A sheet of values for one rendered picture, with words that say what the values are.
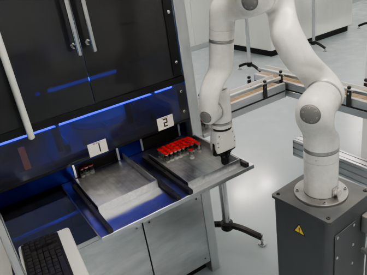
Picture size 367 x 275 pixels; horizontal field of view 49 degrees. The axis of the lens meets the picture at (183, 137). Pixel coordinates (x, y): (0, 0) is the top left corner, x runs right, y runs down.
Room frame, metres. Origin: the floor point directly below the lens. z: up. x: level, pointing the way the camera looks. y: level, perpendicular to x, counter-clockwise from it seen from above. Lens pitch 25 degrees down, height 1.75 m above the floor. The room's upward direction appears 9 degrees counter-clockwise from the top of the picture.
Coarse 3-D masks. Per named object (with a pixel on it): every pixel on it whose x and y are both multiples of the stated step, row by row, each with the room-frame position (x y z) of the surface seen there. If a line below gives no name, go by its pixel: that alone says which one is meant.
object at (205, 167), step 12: (204, 144) 1.70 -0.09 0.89; (204, 156) 1.60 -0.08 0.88; (168, 168) 1.49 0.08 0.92; (180, 168) 1.53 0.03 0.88; (192, 168) 1.51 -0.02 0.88; (204, 168) 1.50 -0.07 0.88; (216, 168) 1.48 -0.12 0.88; (228, 168) 1.44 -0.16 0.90; (180, 180) 1.40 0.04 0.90; (192, 180) 1.36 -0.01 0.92; (204, 180) 1.39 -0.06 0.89
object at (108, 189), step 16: (128, 160) 1.64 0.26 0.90; (80, 176) 1.60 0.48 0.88; (96, 176) 1.57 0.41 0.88; (112, 176) 1.55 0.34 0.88; (128, 176) 1.53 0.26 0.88; (144, 176) 1.51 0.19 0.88; (96, 192) 1.44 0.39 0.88; (112, 192) 1.42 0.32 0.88; (128, 192) 1.35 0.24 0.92; (144, 192) 1.37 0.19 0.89; (96, 208) 1.31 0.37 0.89
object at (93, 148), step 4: (100, 140) 1.58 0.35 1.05; (104, 140) 1.59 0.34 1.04; (92, 144) 1.56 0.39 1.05; (96, 144) 1.57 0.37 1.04; (100, 144) 1.58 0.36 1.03; (104, 144) 1.59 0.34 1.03; (88, 148) 1.55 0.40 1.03; (92, 148) 1.56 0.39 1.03; (96, 148) 1.57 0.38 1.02; (104, 148) 1.58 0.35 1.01; (92, 152) 1.56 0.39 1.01; (96, 152) 1.56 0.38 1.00; (100, 152) 1.57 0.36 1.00; (92, 156) 1.55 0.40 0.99
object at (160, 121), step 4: (164, 116) 1.74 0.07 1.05; (168, 116) 1.74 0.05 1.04; (172, 116) 1.75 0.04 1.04; (160, 120) 1.72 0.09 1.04; (164, 120) 1.73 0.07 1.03; (168, 120) 1.74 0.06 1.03; (172, 120) 1.75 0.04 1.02; (160, 124) 1.72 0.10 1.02; (168, 124) 1.74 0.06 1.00; (172, 124) 1.75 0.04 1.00; (160, 128) 1.72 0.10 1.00; (164, 128) 1.73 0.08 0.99
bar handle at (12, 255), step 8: (0, 216) 0.87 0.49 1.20; (0, 224) 0.87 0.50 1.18; (0, 232) 0.87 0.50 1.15; (8, 232) 0.88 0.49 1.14; (8, 240) 0.87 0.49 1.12; (8, 248) 0.87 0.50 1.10; (8, 256) 0.87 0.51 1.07; (16, 256) 0.87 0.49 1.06; (16, 264) 0.87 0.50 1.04; (16, 272) 0.87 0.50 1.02; (24, 272) 0.88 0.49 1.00
